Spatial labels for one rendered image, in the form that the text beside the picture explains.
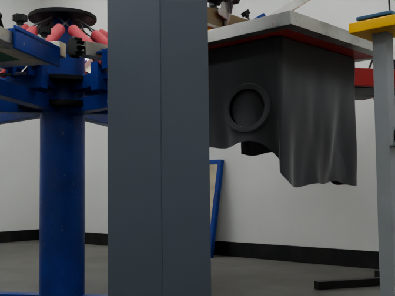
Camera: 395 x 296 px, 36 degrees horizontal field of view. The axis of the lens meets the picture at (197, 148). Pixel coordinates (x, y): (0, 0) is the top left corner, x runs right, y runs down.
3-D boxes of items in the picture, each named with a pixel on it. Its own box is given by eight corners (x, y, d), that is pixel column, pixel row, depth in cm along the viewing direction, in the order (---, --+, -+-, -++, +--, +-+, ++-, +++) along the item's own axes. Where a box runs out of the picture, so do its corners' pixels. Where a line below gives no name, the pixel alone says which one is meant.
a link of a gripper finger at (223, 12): (216, 26, 212) (212, 1, 214) (227, 29, 216) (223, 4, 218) (222, 23, 210) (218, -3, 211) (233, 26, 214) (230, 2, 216)
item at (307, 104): (360, 187, 203) (357, 58, 206) (281, 187, 170) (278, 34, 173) (352, 187, 205) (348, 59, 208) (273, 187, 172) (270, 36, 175)
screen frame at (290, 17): (390, 56, 205) (390, 45, 205) (291, 23, 162) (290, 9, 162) (213, 85, 258) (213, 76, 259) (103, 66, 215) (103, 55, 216)
